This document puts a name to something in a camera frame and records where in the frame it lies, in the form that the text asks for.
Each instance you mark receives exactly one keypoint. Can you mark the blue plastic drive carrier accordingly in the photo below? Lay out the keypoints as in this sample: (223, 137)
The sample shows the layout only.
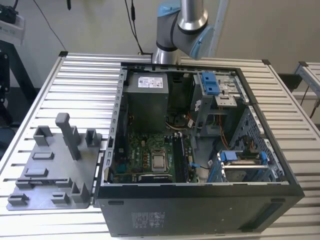
(209, 82)

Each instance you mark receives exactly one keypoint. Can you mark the white labelled box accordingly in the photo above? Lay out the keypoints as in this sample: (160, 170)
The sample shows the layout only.
(12, 32)

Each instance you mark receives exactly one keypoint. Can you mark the black graphics card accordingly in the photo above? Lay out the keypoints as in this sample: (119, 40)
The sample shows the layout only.
(155, 178)

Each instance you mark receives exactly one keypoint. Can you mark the grey plastic parts rack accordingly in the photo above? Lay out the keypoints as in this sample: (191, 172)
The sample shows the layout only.
(62, 175)

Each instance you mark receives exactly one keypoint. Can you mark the black table corner cap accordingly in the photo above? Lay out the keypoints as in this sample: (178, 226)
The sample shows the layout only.
(266, 62)
(63, 53)

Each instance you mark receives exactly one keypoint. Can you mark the silver CPU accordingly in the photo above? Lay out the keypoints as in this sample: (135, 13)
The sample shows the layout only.
(159, 162)

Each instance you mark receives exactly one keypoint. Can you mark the silver drive cage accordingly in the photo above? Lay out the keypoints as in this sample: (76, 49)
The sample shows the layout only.
(226, 101)

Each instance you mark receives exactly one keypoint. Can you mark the black device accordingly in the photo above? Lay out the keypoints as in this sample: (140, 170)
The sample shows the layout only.
(7, 13)

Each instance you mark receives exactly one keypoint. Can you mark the grey power supply unit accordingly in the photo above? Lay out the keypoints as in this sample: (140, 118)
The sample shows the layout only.
(147, 107)

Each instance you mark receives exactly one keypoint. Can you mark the black chair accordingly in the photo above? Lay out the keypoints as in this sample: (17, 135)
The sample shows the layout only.
(290, 80)

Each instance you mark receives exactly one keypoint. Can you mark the hard disk in blue carrier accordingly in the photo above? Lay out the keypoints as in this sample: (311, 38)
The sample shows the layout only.
(230, 156)

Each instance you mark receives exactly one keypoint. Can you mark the black hanging object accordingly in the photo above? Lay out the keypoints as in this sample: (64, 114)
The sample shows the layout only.
(68, 5)

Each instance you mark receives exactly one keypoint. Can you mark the black stand frame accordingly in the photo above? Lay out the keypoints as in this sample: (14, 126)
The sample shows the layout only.
(21, 72)

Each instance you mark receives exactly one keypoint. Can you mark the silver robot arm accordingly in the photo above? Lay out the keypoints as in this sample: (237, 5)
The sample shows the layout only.
(192, 15)

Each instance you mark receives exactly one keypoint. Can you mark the green motherboard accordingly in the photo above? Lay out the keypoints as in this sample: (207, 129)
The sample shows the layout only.
(140, 150)

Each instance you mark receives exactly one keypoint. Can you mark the aluminium slat table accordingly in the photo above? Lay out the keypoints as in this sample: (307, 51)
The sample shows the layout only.
(310, 72)

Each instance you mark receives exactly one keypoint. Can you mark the black PC case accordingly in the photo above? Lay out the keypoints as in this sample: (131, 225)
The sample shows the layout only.
(175, 212)

